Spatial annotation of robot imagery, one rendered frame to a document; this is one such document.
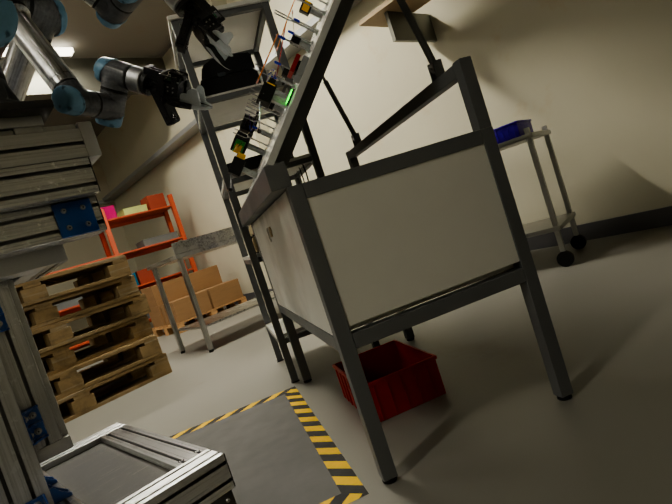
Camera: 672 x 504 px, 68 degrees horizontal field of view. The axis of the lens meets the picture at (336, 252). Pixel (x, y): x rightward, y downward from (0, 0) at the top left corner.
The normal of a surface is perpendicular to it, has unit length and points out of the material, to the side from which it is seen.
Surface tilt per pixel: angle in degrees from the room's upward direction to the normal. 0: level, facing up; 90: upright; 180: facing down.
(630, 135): 90
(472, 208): 90
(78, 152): 90
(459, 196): 90
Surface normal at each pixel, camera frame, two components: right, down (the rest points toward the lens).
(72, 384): 0.67, -0.18
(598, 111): -0.70, 0.27
